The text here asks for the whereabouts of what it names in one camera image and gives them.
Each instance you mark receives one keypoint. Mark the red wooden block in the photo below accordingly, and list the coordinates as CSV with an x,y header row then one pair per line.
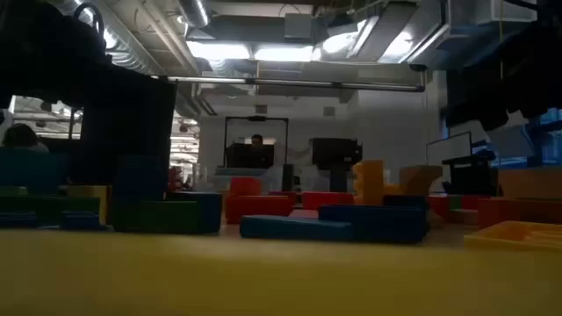
x,y
518,213

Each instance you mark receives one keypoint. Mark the long green lego brick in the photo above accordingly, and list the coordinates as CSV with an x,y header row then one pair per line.
x,y
153,217
44,206

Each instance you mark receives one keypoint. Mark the yellow wooden block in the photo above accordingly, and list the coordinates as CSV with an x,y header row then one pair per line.
x,y
281,281
103,199

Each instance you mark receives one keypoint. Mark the tan wooden block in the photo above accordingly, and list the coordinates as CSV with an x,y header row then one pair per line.
x,y
419,180
463,217

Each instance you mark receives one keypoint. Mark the long orange lego brick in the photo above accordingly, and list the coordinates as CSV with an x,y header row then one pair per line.
x,y
513,234

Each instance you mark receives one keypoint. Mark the red arch block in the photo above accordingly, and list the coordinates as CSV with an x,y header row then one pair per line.
x,y
439,210

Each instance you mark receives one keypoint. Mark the yellow lego brick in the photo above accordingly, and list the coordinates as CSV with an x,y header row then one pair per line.
x,y
369,182

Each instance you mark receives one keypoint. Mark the long blue lego brick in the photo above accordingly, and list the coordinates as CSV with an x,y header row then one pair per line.
x,y
386,224

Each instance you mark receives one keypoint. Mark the small crimson lego brick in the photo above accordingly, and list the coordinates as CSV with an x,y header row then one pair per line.
x,y
246,186

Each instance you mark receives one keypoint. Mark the salmon wooden block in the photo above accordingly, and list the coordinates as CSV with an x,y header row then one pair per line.
x,y
325,200

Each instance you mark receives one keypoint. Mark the long magenta lego brick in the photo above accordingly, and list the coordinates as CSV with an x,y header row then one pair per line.
x,y
259,208

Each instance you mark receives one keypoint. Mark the long pink wooden block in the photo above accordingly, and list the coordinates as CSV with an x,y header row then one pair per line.
x,y
303,214

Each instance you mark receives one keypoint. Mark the long blue wooden block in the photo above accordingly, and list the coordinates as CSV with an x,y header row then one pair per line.
x,y
290,228

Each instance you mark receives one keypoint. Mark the person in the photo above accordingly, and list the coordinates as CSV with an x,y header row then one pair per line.
x,y
22,138
257,140

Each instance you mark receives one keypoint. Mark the orange plastic bin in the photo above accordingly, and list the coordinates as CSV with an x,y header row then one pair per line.
x,y
531,182

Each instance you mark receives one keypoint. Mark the teal plastic bin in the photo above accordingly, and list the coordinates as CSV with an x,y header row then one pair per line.
x,y
30,171

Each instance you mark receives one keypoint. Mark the white board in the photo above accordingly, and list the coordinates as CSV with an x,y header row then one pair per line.
x,y
448,151

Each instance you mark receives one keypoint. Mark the black desk equipment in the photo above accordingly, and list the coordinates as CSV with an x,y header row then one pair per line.
x,y
472,180

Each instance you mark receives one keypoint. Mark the small green lego brick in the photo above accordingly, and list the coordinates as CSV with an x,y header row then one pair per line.
x,y
454,202

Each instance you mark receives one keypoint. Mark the ceiling light panel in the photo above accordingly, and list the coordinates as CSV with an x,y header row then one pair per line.
x,y
219,50
283,53

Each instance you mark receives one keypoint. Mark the red background object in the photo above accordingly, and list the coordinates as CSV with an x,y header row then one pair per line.
x,y
177,180

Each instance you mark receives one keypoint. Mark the black equipment box on stand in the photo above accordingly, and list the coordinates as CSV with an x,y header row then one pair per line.
x,y
336,153

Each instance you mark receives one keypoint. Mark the black monitor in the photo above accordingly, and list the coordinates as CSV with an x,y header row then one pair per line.
x,y
246,155

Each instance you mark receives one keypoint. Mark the grey horizontal pipe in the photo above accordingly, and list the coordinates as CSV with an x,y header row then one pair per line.
x,y
307,83

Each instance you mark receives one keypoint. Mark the grey vent box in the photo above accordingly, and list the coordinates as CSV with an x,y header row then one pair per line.
x,y
298,26

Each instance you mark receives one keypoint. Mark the large grey air duct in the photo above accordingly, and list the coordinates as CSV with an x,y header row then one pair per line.
x,y
461,35

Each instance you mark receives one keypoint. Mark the silver corrugated duct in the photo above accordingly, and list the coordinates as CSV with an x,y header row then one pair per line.
x,y
131,48

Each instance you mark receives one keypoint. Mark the silver round duct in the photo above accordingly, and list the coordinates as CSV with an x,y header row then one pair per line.
x,y
193,13

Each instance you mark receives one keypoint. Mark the black gantry frame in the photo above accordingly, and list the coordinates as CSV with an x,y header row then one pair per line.
x,y
257,118

